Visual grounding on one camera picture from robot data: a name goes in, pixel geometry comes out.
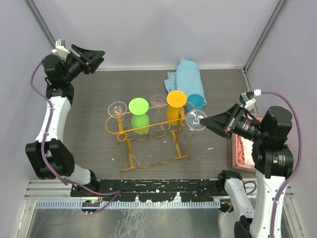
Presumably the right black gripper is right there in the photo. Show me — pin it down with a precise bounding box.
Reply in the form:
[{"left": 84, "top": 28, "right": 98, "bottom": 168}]
[{"left": 200, "top": 101, "right": 267, "bottom": 140}]

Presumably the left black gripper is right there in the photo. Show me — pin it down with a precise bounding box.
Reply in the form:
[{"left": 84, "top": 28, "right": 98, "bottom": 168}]
[{"left": 62, "top": 45, "right": 105, "bottom": 83}]

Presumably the clear flute glass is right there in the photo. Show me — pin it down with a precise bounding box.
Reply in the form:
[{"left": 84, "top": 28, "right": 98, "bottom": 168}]
[
  {"left": 180, "top": 109, "right": 207, "bottom": 145},
  {"left": 151, "top": 95, "right": 166, "bottom": 131},
  {"left": 108, "top": 101, "right": 127, "bottom": 119}
]

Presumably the blue plastic wine glass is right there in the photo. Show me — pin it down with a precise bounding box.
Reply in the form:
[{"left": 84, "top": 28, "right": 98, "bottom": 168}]
[{"left": 186, "top": 94, "right": 205, "bottom": 111}]

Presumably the orange plastic wine glass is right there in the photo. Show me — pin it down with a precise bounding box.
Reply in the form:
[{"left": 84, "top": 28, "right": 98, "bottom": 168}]
[{"left": 166, "top": 90, "right": 187, "bottom": 125}]

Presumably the clear flute glass front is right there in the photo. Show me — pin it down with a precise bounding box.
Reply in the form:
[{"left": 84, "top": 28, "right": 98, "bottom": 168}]
[{"left": 108, "top": 101, "right": 127, "bottom": 119}]

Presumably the clear flute glass back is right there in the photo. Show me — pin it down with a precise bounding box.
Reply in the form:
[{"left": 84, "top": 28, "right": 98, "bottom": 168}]
[{"left": 151, "top": 95, "right": 166, "bottom": 131}]

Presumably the green plastic wine glass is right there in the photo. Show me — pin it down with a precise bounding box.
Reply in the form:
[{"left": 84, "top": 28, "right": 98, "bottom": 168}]
[{"left": 129, "top": 97, "right": 150, "bottom": 135}]

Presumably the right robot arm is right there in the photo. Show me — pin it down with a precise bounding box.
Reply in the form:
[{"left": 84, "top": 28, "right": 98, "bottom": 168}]
[{"left": 200, "top": 104, "right": 294, "bottom": 238}]

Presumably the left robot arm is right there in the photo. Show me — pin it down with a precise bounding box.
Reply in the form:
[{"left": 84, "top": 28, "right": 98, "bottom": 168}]
[{"left": 25, "top": 41, "right": 105, "bottom": 196}]

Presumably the white cloth in basket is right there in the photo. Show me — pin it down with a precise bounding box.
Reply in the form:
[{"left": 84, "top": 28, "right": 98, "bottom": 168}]
[{"left": 237, "top": 136, "right": 255, "bottom": 166}]

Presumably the light blue folded cloth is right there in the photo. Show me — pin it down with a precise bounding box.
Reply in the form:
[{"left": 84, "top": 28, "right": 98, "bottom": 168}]
[{"left": 164, "top": 59, "right": 207, "bottom": 106}]

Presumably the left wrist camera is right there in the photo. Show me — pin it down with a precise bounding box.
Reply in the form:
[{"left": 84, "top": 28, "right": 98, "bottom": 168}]
[{"left": 52, "top": 39, "right": 70, "bottom": 61}]

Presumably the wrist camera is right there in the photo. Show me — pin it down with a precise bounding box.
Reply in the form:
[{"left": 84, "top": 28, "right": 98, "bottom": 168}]
[
  {"left": 52, "top": 39, "right": 70, "bottom": 61},
  {"left": 239, "top": 89, "right": 262, "bottom": 111}
]

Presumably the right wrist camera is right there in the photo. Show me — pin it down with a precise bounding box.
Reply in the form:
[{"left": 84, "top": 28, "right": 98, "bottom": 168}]
[{"left": 239, "top": 89, "right": 262, "bottom": 111}]

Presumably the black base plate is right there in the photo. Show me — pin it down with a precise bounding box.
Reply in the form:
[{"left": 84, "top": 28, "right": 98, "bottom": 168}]
[{"left": 70, "top": 178, "right": 247, "bottom": 203}]

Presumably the gold wire glass rack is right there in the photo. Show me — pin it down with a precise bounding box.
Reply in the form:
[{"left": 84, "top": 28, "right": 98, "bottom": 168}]
[{"left": 105, "top": 102, "right": 190, "bottom": 172}]

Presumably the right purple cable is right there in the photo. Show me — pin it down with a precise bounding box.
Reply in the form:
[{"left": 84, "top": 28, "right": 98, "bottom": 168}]
[{"left": 226, "top": 91, "right": 303, "bottom": 238}]

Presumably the slotted cable duct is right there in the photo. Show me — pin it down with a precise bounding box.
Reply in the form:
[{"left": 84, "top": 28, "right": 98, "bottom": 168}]
[{"left": 35, "top": 198, "right": 220, "bottom": 209}]

